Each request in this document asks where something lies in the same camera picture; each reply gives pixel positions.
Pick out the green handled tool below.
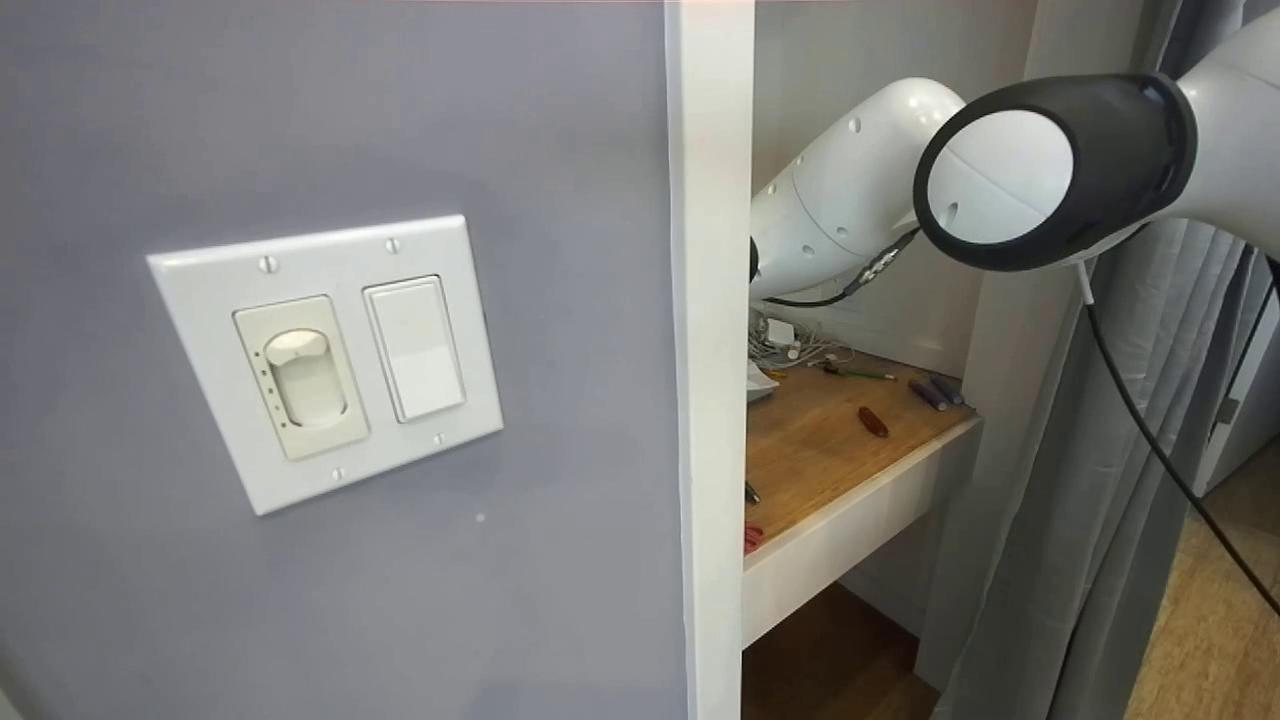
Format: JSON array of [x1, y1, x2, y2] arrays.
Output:
[[816, 351, 902, 388]]

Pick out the white rocker switch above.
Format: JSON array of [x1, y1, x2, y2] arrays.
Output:
[[356, 274, 467, 428]]

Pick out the wooden workbench top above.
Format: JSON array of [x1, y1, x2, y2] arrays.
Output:
[[741, 347, 987, 653]]

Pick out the white paper sheets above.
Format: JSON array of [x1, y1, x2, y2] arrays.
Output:
[[741, 355, 785, 407]]

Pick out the cream dimmer slider switch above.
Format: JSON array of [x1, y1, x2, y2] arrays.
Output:
[[229, 294, 372, 466]]

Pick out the white cabinet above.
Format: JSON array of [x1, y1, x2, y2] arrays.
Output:
[[1190, 258, 1280, 499]]

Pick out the blue purple small tool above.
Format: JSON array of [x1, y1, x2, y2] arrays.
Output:
[[903, 374, 970, 413]]

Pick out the grey curtain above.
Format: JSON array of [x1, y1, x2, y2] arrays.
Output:
[[918, 0, 1280, 720]]

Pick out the pile of small clutter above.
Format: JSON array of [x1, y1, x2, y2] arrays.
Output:
[[750, 313, 820, 374]]

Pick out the white switch wall plate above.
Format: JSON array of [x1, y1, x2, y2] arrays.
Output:
[[146, 214, 509, 519]]

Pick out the black cable with connector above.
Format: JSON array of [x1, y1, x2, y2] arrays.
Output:
[[760, 226, 928, 313]]

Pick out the thick black cable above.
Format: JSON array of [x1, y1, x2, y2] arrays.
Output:
[[1074, 258, 1280, 624]]

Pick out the white door trim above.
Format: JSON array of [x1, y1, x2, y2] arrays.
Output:
[[660, 0, 760, 720]]

